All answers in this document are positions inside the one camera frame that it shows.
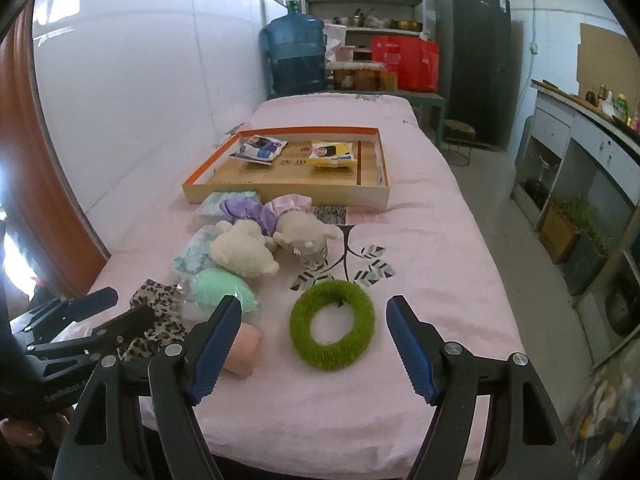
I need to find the blue and white tissue packet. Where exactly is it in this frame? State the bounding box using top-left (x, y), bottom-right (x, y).
top-left (230, 136), bottom-right (289, 166)

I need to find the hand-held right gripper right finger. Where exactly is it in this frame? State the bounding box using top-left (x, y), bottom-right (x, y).
top-left (385, 294), bottom-right (576, 480)

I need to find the clear plastic keychain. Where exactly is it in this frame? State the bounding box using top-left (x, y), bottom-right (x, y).
top-left (299, 242), bottom-right (329, 269)

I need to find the purple scrunchie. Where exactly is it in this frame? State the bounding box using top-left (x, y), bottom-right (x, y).
top-left (220, 197), bottom-right (279, 236)

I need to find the shallow cardboard box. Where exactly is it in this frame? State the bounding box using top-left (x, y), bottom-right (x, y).
top-left (181, 127), bottom-right (392, 212)

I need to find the grey counter cabinet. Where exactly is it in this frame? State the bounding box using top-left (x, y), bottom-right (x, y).
top-left (510, 80), bottom-right (640, 341)

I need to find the cream plush bear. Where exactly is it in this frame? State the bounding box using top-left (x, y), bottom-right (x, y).
top-left (210, 220), bottom-right (279, 279)
top-left (272, 210), bottom-right (341, 261)

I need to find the pale pink scrunchie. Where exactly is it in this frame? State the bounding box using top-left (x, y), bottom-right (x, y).
top-left (265, 195), bottom-right (314, 221)

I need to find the white plastic bag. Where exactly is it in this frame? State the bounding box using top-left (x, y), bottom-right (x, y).
top-left (322, 24), bottom-right (347, 62)

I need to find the mint green sponge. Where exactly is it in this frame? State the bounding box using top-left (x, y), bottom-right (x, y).
top-left (191, 268), bottom-right (262, 319)

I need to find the row of bottles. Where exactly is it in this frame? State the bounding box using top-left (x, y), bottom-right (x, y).
top-left (585, 85), bottom-right (640, 132)

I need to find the green and white tissue packet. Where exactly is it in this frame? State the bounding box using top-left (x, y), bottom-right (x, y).
top-left (197, 191), bottom-right (261, 222)

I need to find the cardboard sheet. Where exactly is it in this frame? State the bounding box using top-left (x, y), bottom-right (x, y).
top-left (576, 22), bottom-right (632, 102)

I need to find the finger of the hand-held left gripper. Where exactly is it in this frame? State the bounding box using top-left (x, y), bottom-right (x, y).
top-left (10, 287), bottom-right (119, 333)
top-left (27, 304), bottom-right (156, 361)

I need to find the yellow planter box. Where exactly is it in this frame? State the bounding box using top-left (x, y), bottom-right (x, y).
top-left (537, 197), bottom-right (597, 264)

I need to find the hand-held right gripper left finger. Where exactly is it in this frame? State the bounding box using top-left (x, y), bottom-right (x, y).
top-left (54, 294), bottom-right (243, 480)

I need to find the green fuzzy ring scrunchie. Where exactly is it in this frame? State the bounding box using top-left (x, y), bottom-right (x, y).
top-left (290, 280), bottom-right (376, 374)

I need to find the green patterned tissue packet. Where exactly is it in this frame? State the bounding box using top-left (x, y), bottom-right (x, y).
top-left (172, 225), bottom-right (221, 286)

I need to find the dark grey fridge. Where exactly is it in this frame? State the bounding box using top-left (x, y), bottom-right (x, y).
top-left (434, 0), bottom-right (512, 150)

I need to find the dark planter box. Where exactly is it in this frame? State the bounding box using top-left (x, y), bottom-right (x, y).
top-left (564, 230), bottom-right (621, 297)

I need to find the brown wooden door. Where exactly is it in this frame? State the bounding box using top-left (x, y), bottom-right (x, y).
top-left (0, 10), bottom-right (112, 306)

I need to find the blue water jug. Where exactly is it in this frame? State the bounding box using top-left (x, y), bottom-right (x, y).
top-left (260, 0), bottom-right (329, 97)

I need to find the red shopping bag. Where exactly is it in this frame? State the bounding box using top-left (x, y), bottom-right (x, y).
top-left (371, 36), bottom-right (440, 94)

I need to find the leopard print scrunchie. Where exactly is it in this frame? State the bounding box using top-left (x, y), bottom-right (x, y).
top-left (117, 280), bottom-right (189, 362)

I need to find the person's left hand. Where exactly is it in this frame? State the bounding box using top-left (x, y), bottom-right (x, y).
top-left (0, 416), bottom-right (46, 447)

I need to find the round metal stool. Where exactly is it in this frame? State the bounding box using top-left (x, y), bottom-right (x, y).
top-left (442, 120), bottom-right (476, 166)

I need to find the yellow tissue packet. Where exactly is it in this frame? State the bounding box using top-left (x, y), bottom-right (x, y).
top-left (305, 140), bottom-right (359, 168)

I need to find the peach powder puff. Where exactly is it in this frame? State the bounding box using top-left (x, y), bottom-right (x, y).
top-left (222, 322), bottom-right (264, 377)

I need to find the pink bed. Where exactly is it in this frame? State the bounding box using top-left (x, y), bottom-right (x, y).
top-left (50, 92), bottom-right (524, 480)

